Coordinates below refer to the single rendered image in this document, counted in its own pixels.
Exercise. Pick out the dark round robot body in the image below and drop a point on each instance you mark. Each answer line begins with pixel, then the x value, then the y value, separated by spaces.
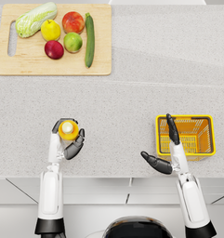
pixel 137 228

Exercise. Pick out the lemon tea bottle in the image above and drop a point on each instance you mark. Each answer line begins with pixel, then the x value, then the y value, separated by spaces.
pixel 68 130

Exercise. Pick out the dark red apple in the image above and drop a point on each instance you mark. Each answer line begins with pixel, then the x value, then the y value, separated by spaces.
pixel 54 49

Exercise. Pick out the yellow slatted basket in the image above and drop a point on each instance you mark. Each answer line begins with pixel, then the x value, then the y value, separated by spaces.
pixel 206 136

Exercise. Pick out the green apple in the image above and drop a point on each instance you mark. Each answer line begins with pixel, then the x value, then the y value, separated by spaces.
pixel 72 42

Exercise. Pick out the napa cabbage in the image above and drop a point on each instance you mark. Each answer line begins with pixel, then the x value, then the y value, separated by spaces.
pixel 34 19

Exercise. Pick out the green cucumber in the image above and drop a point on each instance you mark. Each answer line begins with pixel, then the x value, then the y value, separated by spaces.
pixel 89 40

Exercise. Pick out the wooden cutting board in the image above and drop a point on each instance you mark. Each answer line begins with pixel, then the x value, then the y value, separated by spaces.
pixel 32 66

